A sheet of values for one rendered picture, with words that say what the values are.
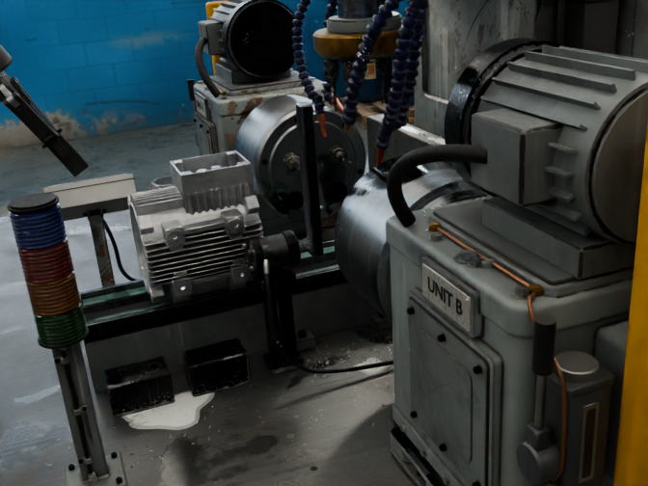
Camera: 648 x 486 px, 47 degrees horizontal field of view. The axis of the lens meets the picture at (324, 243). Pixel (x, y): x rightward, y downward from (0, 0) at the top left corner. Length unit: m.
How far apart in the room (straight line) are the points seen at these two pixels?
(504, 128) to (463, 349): 0.24
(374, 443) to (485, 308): 0.43
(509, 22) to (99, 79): 5.83
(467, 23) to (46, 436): 0.99
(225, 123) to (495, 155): 1.08
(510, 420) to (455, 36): 0.85
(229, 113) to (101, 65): 5.19
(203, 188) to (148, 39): 5.68
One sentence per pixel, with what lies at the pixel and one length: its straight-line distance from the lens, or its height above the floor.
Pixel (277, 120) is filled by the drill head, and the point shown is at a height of 1.15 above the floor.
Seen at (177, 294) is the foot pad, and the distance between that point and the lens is 1.27.
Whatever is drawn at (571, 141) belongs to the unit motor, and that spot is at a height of 1.30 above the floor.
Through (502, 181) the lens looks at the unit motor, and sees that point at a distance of 0.74.
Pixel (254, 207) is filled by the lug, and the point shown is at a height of 1.08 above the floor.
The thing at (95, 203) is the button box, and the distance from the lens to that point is 1.51.
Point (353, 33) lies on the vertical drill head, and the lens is 1.30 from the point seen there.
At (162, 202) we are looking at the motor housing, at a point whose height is 1.10.
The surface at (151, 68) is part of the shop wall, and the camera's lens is 6.94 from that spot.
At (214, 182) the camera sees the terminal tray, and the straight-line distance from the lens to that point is 1.27.
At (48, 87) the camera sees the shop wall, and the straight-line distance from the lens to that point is 6.93.
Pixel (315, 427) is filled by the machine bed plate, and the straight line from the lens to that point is 1.18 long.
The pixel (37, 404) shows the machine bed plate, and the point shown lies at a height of 0.80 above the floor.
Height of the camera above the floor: 1.49
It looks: 22 degrees down
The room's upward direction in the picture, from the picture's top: 4 degrees counter-clockwise
